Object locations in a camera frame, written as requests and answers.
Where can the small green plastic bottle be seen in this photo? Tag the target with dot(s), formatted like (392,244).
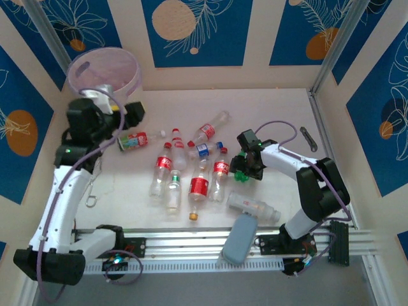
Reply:
(242,177)

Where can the clear cola bottle red cap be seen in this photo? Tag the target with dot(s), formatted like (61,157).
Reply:
(163,163)
(220,167)
(207,129)

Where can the colourful label bottle white cap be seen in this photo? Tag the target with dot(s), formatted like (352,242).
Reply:
(132,140)

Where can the wide clear bottle white label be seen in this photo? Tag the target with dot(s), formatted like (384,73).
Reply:
(252,204)

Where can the blue label bottle blue cap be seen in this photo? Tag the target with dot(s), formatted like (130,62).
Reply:
(202,150)

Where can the red label bottle orange cap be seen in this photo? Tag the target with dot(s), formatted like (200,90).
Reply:
(199,186)

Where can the white opaque bottle red cap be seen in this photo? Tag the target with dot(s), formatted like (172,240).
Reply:
(180,156)

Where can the clear bottle green cap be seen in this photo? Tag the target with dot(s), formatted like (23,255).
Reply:
(173,194)

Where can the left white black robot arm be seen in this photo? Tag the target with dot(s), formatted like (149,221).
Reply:
(63,207)

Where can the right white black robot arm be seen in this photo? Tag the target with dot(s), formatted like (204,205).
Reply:
(287,162)

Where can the translucent pink plastic bin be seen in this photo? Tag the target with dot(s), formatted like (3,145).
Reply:
(105,63)

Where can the black metal tool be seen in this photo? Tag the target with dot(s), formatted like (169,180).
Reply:
(308,137)

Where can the grey-blue oval case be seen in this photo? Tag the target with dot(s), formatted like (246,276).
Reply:
(239,239)

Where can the right controller board green light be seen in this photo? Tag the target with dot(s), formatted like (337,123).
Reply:
(296,266)

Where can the controller board green light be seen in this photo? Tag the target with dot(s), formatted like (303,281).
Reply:
(114,261)
(296,266)

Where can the left controller board green light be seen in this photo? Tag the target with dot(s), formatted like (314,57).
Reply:
(114,261)

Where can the aluminium table edge rail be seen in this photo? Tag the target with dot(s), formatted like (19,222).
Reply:
(322,127)

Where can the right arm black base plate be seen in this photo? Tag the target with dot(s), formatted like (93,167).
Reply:
(266,245)

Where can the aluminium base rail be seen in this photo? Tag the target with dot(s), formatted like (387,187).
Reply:
(191,242)

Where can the aluminium corner post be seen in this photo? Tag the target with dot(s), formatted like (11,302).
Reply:
(338,44)
(48,32)

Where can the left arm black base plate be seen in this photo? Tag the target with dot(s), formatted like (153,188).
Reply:
(137,247)

